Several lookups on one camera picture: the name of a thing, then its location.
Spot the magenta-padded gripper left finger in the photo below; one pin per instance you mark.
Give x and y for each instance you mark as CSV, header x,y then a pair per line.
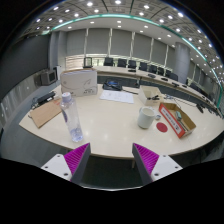
x,y
76,159

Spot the group of round ceiling lights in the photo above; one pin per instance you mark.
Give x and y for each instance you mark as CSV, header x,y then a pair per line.
x,y
90,4

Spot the large white cardboard box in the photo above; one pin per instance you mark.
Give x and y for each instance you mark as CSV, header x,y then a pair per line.
x,y
78,82

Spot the black desk microphone base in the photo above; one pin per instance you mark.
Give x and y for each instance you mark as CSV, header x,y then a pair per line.
x,y
200,108

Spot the flat black device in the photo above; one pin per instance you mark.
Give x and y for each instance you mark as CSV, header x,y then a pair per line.
x,y
46,97

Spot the black desk bag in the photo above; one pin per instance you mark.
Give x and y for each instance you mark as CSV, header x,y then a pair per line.
x,y
112,85

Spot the white printed paper sheet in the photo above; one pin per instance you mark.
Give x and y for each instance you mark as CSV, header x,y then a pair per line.
x,y
116,96

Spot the grey box monitor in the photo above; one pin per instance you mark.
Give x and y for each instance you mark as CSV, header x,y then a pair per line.
x,y
49,77

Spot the row of black office chairs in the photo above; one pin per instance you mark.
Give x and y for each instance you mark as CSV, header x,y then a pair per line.
x,y
108,61

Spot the small open white box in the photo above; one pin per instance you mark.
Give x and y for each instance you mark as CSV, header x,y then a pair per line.
x,y
146,95

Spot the brown cardboard box red flap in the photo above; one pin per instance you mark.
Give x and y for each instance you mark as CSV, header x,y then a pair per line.
x,y
171,121

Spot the small white pack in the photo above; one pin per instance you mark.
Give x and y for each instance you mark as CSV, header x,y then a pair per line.
x,y
158,117

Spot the grey whiteboard eraser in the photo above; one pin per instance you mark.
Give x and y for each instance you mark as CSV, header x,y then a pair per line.
x,y
178,115

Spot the clear plastic water bottle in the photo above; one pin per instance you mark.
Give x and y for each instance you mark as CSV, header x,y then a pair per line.
x,y
71,120

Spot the flat round red coaster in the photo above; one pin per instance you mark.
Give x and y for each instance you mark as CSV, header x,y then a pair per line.
x,y
162,127

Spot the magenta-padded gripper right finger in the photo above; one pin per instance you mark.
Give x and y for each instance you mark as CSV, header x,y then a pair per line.
x,y
147,160

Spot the white ceramic mug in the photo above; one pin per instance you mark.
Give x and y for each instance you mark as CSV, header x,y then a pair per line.
x,y
145,118

